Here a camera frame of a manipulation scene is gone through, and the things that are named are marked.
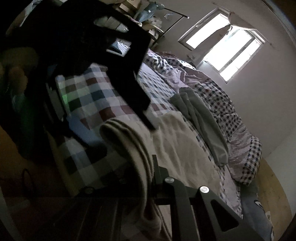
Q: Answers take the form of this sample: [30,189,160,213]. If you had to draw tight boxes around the grey-green folded garment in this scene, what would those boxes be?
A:
[170,87,229,167]

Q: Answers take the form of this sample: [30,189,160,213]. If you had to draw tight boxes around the beige fleece garment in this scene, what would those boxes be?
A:
[100,111,220,240]

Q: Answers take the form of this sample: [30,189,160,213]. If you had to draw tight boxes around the stacked cardboard boxes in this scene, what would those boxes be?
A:
[116,1,164,42]

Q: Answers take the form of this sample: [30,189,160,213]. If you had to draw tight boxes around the bright window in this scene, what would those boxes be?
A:
[178,6,268,83]

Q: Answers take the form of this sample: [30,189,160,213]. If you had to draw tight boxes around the checkered crumpled duvet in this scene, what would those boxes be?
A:
[144,50,262,185]

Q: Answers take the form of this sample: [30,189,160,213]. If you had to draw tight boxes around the checkered bed sheet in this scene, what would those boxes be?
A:
[55,62,243,218]

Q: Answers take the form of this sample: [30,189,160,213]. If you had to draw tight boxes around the blue plush toy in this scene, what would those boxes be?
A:
[135,1,165,23]

